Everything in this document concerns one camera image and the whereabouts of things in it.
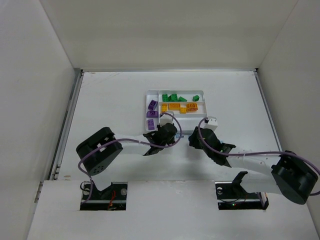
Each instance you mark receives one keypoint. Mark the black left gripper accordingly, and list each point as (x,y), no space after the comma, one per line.
(169,129)

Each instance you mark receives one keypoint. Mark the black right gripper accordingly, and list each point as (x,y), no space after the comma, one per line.
(196,139)

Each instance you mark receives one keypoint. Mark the yellow square lego brick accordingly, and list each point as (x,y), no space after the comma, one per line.
(183,110)

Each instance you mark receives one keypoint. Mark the purple arch lego brick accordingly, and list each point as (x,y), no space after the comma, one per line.
(152,105)

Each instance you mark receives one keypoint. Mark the green square lego brick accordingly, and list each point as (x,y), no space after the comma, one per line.
(165,98)

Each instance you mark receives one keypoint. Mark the green long lego brick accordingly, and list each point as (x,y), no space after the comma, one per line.
(173,98)

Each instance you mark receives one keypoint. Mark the green curved lego brick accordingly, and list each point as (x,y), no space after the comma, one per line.
(182,99)

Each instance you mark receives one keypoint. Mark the yellow rounded lego brick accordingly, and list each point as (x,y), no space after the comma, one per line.
(191,107)

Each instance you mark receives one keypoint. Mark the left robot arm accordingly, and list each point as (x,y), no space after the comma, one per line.
(98,151)

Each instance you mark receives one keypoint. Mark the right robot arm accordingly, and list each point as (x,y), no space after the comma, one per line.
(282,173)

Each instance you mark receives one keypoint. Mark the white divided tray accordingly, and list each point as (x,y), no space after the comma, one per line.
(187,121)

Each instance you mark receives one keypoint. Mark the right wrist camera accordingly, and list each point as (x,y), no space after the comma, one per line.
(210,123)

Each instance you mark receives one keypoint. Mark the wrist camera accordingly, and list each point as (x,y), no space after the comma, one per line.
(165,119)
(210,123)

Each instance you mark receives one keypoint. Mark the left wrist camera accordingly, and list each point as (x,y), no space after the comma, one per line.
(165,119)

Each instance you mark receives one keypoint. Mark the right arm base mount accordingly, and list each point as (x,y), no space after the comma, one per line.
(232,196)

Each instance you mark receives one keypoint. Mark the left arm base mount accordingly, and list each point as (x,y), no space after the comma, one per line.
(113,198)

